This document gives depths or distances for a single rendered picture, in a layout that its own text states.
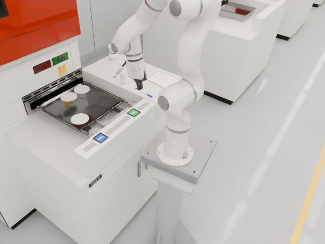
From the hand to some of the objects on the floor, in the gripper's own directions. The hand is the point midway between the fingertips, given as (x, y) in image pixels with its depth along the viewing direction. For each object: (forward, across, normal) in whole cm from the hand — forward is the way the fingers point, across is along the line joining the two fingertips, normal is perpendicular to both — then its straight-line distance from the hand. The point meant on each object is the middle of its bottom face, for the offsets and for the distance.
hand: (140, 85), depth 151 cm
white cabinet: (+104, +49, +3) cm, 115 cm away
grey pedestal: (+118, -17, +8) cm, 119 cm away
